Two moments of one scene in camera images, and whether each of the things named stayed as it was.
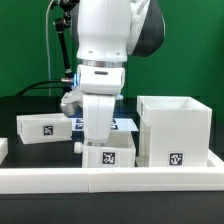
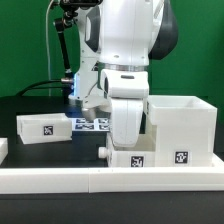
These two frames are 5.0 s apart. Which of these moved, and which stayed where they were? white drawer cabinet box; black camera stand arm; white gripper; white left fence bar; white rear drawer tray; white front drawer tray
Moved: white front drawer tray; white gripper
Stayed: white drawer cabinet box; white rear drawer tray; white left fence bar; black camera stand arm
